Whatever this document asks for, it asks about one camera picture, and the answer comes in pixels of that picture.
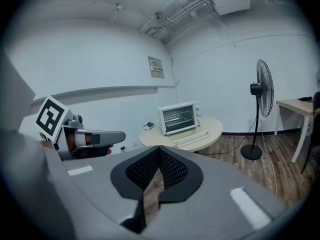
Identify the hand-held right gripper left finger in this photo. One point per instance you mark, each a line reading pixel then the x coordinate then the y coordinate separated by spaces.
pixel 100 174

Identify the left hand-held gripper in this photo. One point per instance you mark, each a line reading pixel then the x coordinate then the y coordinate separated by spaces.
pixel 50 116

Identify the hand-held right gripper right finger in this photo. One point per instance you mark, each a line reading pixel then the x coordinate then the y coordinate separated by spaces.
pixel 215 184

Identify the white oven door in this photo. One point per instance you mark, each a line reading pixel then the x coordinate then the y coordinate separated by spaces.
pixel 192 137

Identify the white toaster oven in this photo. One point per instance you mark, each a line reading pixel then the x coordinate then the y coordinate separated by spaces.
pixel 162 119

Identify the black plug charger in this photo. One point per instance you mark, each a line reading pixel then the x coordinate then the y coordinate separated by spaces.
pixel 122 148

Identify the green tissue pack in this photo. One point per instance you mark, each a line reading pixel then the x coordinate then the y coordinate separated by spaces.
pixel 149 126

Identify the light wooden desk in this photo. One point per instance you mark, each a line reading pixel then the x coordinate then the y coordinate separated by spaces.
pixel 47 144

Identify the beige round table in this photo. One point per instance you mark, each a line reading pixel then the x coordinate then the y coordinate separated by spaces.
pixel 212 129

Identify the small flower plant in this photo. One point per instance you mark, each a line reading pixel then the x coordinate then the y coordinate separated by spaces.
pixel 42 135

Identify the person's grey shirt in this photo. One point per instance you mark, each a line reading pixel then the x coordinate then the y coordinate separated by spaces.
pixel 22 184

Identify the black standing fan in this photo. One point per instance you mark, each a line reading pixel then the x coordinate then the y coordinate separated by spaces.
pixel 265 89

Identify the black chair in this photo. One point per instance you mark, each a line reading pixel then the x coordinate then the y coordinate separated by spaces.
pixel 315 134

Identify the white-legged wooden desk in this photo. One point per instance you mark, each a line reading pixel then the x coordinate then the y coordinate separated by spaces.
pixel 295 105

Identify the small black pouch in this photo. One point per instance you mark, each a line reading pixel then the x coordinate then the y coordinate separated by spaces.
pixel 305 98

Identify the round ceiling detector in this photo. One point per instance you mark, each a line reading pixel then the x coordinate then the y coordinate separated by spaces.
pixel 158 15

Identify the white ceiling pipes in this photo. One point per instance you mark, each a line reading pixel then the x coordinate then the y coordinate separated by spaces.
pixel 180 11

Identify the white wall socket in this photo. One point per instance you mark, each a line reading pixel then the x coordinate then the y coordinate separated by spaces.
pixel 250 121

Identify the grey wall electrical panel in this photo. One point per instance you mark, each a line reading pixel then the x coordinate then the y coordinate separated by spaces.
pixel 156 67

